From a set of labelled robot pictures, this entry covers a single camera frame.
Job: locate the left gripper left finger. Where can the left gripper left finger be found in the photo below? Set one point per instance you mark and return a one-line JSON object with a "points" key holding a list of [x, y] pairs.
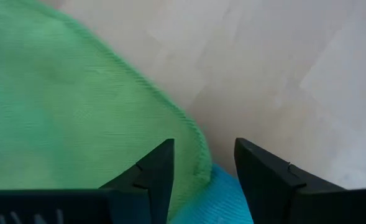
{"points": [[123, 205]]}

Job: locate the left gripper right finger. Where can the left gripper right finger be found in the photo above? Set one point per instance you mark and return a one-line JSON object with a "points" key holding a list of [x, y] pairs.
{"points": [[294, 202]]}

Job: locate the blue microfiber towel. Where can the blue microfiber towel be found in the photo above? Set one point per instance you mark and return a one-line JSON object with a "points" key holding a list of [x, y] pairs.
{"points": [[217, 202]]}

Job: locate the green microfiber towel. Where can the green microfiber towel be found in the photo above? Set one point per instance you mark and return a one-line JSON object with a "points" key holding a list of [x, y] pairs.
{"points": [[77, 109]]}

